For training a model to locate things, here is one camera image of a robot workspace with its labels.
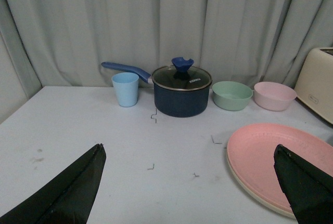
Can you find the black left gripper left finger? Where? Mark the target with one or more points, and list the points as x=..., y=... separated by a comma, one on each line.
x=67, y=198

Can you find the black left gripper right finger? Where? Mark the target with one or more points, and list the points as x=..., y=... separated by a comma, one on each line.
x=307, y=188

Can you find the pink plate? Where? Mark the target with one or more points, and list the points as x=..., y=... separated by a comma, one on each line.
x=251, y=148

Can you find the cream plate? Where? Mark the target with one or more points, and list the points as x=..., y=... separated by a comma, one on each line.
x=257, y=198

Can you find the pink bowl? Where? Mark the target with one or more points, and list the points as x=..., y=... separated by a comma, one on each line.
x=273, y=96

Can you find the cream toaster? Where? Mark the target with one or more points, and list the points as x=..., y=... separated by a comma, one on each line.
x=314, y=84

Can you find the green bowl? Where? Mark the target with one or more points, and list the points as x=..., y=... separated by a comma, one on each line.
x=231, y=96

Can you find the light blue cup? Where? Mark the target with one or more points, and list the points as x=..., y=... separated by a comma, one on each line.
x=126, y=88

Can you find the dark blue saucepan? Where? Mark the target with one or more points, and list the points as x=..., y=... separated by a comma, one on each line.
x=170, y=102

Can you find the glass lid with blue knob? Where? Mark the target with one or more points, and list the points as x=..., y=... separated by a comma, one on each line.
x=181, y=76

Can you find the grey curtain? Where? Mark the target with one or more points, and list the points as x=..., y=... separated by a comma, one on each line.
x=64, y=42

